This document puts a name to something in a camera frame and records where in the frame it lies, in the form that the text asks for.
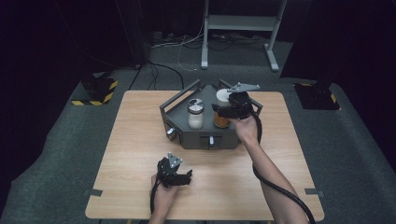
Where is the yellow black striped block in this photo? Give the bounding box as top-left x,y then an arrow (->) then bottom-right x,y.
71,71 -> 120,107
293,80 -> 342,112

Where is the orange spice jar white lid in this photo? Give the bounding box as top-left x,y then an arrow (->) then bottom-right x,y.
212,88 -> 233,130

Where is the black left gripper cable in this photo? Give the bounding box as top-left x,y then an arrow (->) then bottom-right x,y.
149,178 -> 161,217

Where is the person's right hand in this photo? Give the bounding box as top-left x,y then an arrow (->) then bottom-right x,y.
231,115 -> 260,147

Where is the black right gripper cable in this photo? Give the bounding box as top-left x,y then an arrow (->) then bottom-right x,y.
251,110 -> 317,224

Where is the person's left hand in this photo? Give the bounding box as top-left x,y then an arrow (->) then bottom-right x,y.
150,175 -> 181,217

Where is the grey metal stand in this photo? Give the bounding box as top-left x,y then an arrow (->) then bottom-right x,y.
200,0 -> 288,73

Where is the grey rack with drawers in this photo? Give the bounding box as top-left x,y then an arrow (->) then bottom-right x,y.
159,78 -> 264,150

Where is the black floor cable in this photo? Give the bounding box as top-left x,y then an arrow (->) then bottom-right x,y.
145,60 -> 185,91

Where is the glass jar of white granules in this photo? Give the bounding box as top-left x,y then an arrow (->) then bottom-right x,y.
187,98 -> 205,130

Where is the grey tape piece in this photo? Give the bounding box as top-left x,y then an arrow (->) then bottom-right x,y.
82,188 -> 104,198
304,188 -> 326,198

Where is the white floor cable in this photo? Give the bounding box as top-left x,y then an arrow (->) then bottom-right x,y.
151,18 -> 206,73

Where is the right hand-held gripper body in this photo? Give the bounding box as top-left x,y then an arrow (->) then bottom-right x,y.
226,81 -> 262,121

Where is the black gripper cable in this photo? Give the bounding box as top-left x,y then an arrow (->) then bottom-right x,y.
251,110 -> 317,224
149,178 -> 161,217

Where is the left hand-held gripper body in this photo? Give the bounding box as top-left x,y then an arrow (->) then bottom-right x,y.
156,151 -> 185,189

